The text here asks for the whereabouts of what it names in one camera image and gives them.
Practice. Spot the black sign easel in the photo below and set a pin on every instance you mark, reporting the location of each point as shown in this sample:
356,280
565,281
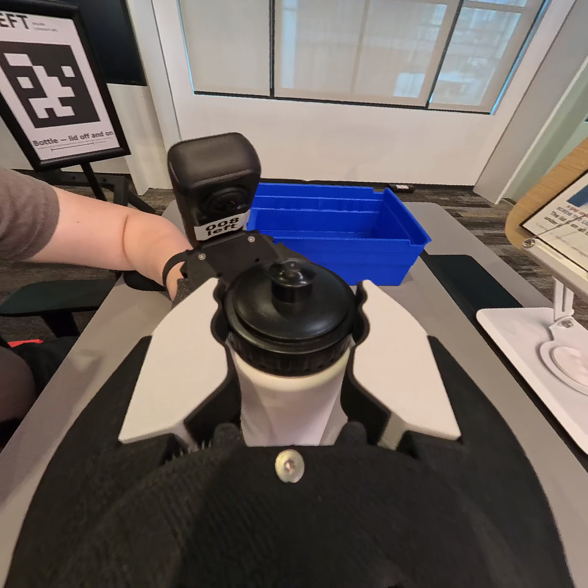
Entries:
96,183

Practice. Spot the blue plastic bin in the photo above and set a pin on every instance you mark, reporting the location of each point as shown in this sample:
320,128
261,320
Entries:
340,257

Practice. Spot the person's left hand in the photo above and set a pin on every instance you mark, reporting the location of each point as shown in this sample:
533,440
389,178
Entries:
174,287

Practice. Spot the black wristband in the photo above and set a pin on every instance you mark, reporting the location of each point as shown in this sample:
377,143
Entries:
166,271

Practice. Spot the dark wall screen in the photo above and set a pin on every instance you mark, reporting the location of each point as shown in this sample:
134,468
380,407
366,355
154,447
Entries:
115,41

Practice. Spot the person's left forearm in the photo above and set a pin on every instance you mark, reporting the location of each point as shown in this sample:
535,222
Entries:
119,229

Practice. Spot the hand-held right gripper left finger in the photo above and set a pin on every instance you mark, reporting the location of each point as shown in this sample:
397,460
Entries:
179,367

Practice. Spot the black bottle lid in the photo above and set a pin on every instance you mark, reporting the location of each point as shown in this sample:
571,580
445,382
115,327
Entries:
289,317

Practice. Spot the printed instruction sheet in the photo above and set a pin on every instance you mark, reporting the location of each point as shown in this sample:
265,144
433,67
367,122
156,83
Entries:
569,225

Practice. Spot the white plastic bottle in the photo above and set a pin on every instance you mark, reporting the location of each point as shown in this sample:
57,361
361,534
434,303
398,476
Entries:
289,404

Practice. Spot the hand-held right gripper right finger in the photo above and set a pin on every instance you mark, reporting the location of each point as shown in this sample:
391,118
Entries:
404,367

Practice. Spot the framed marker sign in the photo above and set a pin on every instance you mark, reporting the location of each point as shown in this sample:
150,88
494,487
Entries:
59,128

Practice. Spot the black rectangular pad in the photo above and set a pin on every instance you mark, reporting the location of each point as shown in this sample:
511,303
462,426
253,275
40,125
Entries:
468,285

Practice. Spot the framed glass window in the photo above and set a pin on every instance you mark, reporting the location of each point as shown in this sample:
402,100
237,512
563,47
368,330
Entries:
358,46

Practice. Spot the dark chair seat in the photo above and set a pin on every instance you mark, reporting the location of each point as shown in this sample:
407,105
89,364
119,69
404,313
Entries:
50,296

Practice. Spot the small black floor box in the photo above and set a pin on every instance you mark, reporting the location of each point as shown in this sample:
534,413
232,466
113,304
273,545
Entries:
401,187

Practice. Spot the small red item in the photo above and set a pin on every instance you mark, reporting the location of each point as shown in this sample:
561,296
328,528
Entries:
25,342

